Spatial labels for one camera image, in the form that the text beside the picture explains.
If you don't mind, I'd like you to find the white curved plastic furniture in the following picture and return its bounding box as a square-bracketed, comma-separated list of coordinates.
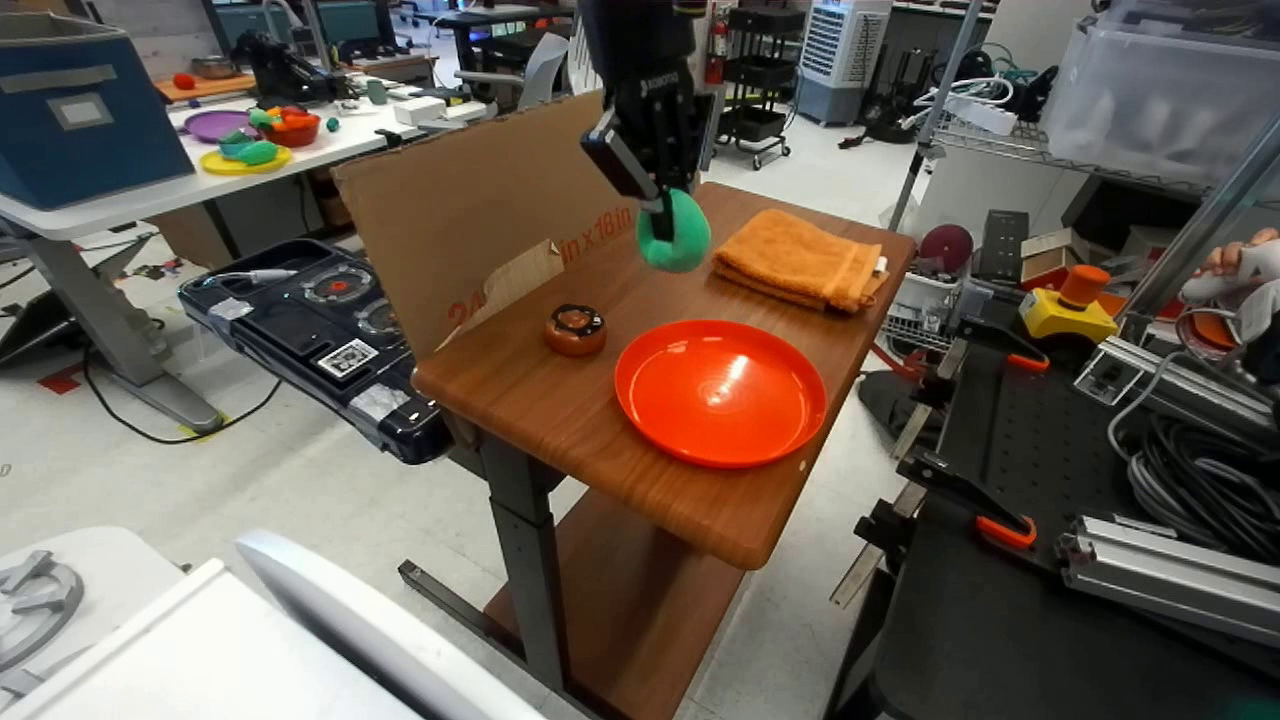
[0, 523, 591, 720]

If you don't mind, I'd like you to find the blue storage box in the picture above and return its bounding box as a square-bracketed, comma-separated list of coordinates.
[0, 12, 199, 217]

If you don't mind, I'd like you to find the black case with QR label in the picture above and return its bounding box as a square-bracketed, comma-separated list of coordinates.
[177, 238, 457, 468]

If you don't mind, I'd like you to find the orange round plate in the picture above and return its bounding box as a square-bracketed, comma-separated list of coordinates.
[607, 318, 833, 474]

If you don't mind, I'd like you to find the black metal table frame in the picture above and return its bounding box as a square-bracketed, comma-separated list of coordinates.
[394, 422, 581, 695]

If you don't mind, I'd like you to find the black cable bundle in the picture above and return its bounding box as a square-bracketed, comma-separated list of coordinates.
[1114, 411, 1280, 564]

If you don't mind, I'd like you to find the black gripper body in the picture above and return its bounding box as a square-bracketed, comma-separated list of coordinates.
[581, 72, 717, 204]

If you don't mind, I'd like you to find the purple plate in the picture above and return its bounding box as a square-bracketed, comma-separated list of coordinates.
[177, 107, 255, 147]

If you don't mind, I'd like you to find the white work table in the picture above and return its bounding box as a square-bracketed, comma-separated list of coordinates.
[0, 77, 494, 431]

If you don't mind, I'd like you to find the green plushy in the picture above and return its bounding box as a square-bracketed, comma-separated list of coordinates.
[631, 185, 717, 275]

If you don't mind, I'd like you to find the white air cooler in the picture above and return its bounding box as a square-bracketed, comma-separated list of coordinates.
[793, 0, 891, 133]

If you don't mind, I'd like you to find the brown cardboard panel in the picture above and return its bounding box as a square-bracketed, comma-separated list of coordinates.
[326, 89, 642, 361]

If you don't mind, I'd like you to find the black perforated base board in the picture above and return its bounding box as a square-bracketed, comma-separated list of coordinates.
[823, 332, 1280, 720]

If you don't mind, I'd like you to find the green toy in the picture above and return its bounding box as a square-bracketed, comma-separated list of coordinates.
[217, 133, 279, 167]

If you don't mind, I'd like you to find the yellow plate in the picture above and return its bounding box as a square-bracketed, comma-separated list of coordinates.
[196, 139, 296, 179]

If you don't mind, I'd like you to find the clear plastic bin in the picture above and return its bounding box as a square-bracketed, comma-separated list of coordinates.
[1039, 4, 1280, 192]

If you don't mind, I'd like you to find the yellow emergency stop button box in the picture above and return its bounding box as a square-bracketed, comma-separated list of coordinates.
[1017, 262, 1118, 348]

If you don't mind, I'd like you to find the silver aluminium extrusion rail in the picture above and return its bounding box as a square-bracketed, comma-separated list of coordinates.
[1056, 513, 1280, 654]
[1070, 332, 1280, 448]

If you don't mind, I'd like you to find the black wire cart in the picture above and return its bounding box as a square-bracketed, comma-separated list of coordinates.
[710, 4, 811, 171]

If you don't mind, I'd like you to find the small brown cup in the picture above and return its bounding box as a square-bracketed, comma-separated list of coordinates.
[540, 301, 611, 361]

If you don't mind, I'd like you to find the orange folded towel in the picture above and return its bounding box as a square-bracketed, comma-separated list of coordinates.
[709, 204, 894, 321]

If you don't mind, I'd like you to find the maroon round object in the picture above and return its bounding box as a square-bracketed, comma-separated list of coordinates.
[913, 221, 975, 279]

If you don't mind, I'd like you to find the orange black bar clamp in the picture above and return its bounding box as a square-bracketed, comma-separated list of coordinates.
[894, 454, 1042, 562]
[950, 314, 1056, 381]

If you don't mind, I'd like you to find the red bowl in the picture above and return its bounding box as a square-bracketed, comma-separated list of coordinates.
[259, 106, 322, 152]

